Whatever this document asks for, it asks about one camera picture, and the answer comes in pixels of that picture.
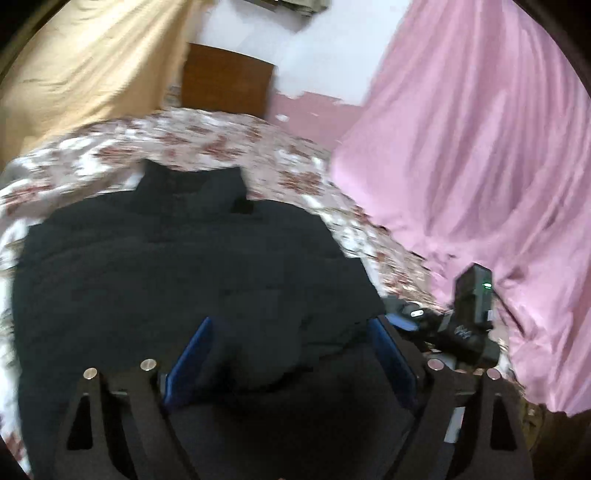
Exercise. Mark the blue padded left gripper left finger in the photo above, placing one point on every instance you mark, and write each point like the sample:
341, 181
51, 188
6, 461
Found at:
118, 427

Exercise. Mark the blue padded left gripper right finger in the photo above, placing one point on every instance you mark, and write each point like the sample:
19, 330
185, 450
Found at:
465, 426

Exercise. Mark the black padded jacket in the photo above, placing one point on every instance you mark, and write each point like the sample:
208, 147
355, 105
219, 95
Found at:
291, 386

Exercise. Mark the pink curtain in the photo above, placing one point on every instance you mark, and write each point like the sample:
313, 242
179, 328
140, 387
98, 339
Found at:
474, 147

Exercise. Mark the floral satin bedspread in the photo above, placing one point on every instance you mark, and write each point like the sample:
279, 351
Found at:
107, 157

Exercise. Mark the wooden headboard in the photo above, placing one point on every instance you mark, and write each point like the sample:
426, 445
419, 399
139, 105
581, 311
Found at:
215, 79

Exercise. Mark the olive cloth on shelf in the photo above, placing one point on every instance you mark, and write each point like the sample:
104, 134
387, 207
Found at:
305, 8

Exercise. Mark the yellow hanging sheet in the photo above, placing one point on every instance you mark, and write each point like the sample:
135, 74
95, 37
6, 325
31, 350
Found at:
94, 61

